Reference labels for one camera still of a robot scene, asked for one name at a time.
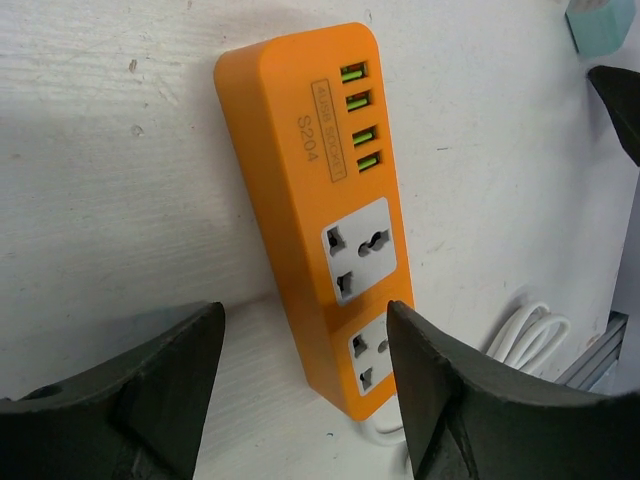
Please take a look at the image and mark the orange power strip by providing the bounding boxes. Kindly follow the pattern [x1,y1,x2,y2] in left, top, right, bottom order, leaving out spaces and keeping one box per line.
[213,23,413,421]

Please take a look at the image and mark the white power cord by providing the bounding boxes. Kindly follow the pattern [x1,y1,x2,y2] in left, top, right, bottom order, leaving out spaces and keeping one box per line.
[358,299,572,446]

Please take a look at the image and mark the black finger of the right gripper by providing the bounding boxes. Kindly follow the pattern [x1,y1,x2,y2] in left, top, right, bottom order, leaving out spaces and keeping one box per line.
[588,65,640,166]

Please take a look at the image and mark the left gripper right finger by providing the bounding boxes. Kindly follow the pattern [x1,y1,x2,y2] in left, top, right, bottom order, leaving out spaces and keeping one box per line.
[387,301,639,479]

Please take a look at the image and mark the aluminium rail frame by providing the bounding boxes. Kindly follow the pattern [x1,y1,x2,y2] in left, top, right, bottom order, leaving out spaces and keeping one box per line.
[555,311,629,395]

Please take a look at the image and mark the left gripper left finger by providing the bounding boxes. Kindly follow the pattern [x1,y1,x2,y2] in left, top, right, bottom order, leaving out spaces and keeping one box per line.
[1,302,225,479]

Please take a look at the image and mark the teal plug charger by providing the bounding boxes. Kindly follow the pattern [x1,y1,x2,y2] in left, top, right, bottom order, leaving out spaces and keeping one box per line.
[565,0,637,58]

